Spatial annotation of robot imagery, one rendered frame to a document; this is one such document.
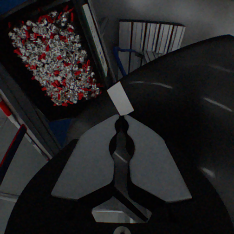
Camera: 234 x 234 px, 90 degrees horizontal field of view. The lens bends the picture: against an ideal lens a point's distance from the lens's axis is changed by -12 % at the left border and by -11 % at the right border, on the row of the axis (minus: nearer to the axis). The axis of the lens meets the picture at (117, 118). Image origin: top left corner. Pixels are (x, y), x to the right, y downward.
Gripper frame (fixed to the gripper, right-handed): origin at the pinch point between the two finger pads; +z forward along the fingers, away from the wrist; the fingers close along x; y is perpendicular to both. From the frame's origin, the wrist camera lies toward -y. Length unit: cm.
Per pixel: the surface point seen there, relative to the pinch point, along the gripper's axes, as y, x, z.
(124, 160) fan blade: 6.0, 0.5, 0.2
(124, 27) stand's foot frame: -15, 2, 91
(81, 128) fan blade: 3.9, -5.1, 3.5
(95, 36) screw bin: -6.8, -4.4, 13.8
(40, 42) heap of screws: -6.4, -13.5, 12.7
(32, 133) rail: 18.3, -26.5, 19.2
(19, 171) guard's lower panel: 80, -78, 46
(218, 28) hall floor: -22, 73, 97
